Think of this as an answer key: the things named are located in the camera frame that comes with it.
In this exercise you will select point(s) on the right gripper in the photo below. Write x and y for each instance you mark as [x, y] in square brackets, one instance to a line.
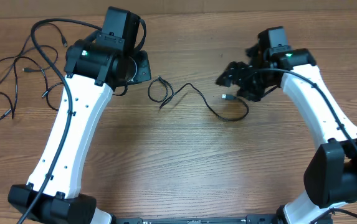
[233, 76]

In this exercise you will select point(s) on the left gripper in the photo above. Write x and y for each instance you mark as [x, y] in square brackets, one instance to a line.
[141, 56]

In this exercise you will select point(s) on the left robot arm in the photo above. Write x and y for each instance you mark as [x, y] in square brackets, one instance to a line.
[110, 57]

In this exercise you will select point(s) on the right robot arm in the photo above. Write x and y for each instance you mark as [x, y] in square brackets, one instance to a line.
[330, 179]

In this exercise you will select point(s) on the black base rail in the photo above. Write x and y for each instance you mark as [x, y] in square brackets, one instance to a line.
[193, 221]

